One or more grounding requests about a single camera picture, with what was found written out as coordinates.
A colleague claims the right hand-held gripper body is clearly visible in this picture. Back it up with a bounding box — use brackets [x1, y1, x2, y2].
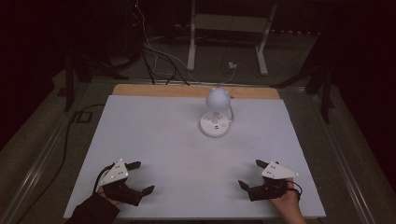
[247, 161, 300, 203]

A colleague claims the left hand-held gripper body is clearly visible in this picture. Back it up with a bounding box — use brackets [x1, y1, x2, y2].
[98, 159, 145, 207]

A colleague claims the white desk lamp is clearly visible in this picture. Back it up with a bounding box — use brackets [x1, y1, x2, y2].
[199, 86, 234, 139]

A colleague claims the person's left hand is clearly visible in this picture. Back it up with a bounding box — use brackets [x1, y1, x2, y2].
[96, 186, 121, 207]

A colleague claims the person's right hand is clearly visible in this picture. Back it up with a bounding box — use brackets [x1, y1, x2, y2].
[268, 177, 304, 216]

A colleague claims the white table mat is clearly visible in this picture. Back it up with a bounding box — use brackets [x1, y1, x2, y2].
[63, 93, 327, 220]

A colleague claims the black stand leg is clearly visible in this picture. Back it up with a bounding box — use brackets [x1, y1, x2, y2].
[64, 54, 77, 112]
[319, 66, 335, 124]

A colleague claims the white metal stand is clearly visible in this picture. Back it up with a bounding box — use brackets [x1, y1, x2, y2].
[186, 0, 278, 77]

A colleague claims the left hand-held gripper black cable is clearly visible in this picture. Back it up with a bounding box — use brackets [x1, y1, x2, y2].
[92, 163, 115, 194]

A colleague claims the hand-held gripper black cable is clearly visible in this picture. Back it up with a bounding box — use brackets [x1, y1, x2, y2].
[287, 179, 304, 201]
[92, 163, 115, 194]

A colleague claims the right hand-held gripper black cable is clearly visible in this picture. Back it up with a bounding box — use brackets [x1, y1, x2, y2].
[287, 179, 304, 201]

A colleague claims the long black floor cable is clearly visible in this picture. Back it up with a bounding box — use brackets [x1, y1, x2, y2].
[15, 103, 106, 224]

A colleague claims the bundle of black cables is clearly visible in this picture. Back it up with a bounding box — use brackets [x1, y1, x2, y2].
[136, 40, 191, 87]

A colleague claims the thin white cable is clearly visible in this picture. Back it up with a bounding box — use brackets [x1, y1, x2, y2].
[135, 0, 236, 85]

